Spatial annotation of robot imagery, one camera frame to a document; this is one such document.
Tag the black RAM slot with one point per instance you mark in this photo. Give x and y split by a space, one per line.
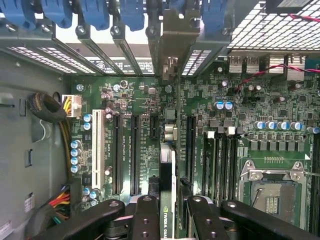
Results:
227 165
220 165
315 187
235 165

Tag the thin locking lever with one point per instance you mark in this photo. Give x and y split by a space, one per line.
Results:
312 173

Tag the open black PC case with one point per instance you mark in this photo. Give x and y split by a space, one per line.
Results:
25 40

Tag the long black expansion slot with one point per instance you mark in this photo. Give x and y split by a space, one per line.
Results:
191 150
118 155
135 155

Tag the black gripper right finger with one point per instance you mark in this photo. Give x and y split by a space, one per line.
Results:
207 222

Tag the CPU socket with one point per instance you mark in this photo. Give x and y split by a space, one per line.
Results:
275 195

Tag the blue slot clip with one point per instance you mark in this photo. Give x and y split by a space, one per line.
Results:
95 13
131 13
214 15
17 12
57 12

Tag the white power connector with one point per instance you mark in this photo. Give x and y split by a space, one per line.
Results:
72 106

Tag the green motherboard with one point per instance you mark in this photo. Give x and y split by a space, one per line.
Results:
147 160

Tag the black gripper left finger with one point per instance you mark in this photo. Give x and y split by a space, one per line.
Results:
146 220

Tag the short black expansion slot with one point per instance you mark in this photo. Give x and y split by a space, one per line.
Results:
154 127

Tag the white expansion slot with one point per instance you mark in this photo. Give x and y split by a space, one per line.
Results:
98 150

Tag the ribbed silver port block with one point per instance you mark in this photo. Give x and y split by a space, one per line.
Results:
277 63

